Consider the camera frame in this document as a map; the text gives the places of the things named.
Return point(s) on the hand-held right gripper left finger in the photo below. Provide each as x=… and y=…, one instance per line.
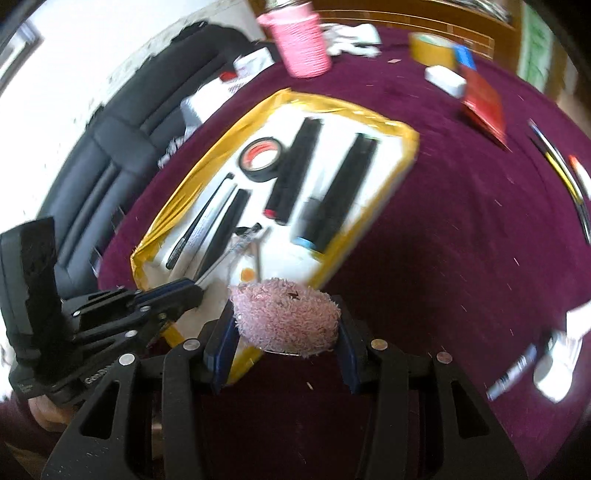
x=221, y=341

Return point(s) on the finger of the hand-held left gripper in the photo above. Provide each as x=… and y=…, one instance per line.
x=178, y=293
x=141, y=330

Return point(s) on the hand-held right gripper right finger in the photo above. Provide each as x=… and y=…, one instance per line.
x=346, y=355

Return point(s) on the black marker red caps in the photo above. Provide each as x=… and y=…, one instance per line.
x=295, y=170

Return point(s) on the person's left forearm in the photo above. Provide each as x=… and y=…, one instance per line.
x=18, y=429

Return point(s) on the person's left hand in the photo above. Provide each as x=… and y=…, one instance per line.
x=46, y=413

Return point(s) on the black pen white print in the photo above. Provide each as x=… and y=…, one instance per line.
x=198, y=228

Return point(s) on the thin black stick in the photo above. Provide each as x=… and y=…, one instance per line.
x=231, y=221

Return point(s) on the small clear grey pen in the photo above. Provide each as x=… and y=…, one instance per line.
x=247, y=234

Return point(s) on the white mat gold border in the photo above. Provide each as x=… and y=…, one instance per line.
x=281, y=254

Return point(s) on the patterned grey cloth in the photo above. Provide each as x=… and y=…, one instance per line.
x=171, y=150

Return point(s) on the black tape roll red core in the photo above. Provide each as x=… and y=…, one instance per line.
x=272, y=173

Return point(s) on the maroon tablecloth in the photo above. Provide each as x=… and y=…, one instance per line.
x=461, y=254

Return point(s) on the black marker blue cap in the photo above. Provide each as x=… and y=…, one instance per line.
x=318, y=203

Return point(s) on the black sofa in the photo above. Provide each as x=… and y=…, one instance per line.
x=115, y=138

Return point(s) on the black and white marker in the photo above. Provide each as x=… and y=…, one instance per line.
x=512, y=371

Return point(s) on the stack of white papers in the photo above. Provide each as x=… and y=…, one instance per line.
x=207, y=101

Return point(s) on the white crumpled paper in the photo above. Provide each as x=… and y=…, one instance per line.
x=556, y=369

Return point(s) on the white box red label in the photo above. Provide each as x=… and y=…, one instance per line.
x=251, y=64

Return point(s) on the pink woven cup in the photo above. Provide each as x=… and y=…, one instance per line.
x=300, y=41

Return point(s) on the red booklet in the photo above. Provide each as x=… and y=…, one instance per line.
x=485, y=106

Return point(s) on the yellow and black pen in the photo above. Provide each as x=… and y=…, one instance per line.
x=556, y=161

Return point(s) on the white eraser box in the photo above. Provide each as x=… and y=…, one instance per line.
x=445, y=81

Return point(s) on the white marker orange tip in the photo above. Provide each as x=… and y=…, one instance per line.
x=581, y=173

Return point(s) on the white cloth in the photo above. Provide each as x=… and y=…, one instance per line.
x=353, y=39

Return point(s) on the brown tape roll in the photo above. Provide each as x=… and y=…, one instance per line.
x=431, y=50

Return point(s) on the small blue box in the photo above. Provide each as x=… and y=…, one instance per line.
x=464, y=57

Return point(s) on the wooden sideboard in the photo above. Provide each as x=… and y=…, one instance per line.
x=415, y=18

